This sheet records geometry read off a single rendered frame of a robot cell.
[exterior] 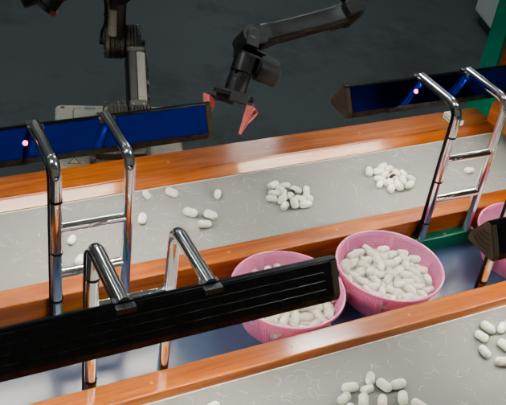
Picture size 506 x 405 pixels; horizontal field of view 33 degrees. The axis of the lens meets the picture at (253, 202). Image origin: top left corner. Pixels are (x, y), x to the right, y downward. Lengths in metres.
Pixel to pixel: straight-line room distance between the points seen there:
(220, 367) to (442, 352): 0.51
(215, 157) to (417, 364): 0.84
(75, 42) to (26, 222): 2.64
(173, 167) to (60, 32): 2.57
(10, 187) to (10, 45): 2.48
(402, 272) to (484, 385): 0.37
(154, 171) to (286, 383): 0.76
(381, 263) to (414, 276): 0.08
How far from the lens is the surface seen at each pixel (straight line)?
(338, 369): 1.85
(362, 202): 2.34
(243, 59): 2.24
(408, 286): 2.10
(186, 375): 1.75
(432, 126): 2.74
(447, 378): 1.91
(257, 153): 2.42
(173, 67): 4.51
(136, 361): 1.89
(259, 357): 1.80
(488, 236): 1.73
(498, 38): 2.82
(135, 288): 1.96
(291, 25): 2.38
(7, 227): 2.14
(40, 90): 4.23
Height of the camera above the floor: 2.04
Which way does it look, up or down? 35 degrees down
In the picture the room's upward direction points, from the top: 9 degrees clockwise
